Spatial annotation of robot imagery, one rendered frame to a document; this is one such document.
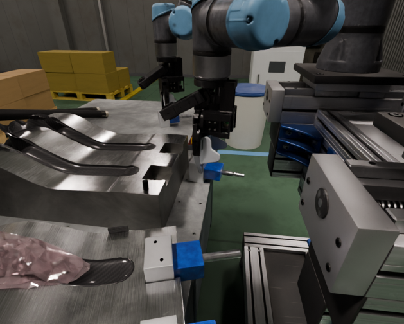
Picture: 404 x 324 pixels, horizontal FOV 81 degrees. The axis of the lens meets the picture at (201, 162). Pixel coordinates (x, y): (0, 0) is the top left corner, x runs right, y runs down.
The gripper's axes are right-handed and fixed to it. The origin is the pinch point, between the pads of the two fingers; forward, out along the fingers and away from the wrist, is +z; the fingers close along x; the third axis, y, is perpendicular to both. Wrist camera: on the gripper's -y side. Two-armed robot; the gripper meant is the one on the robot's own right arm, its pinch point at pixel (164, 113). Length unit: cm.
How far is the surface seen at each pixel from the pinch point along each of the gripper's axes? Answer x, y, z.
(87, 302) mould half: -69, -23, -1
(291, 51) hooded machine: 181, 197, -3
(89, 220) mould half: -49, -25, 3
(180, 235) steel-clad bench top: -57, -9, 5
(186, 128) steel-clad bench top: -5.9, 6.8, 4.6
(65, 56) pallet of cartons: 386, -87, 13
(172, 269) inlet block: -69, -13, -3
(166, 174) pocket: -46.6, -9.1, -2.3
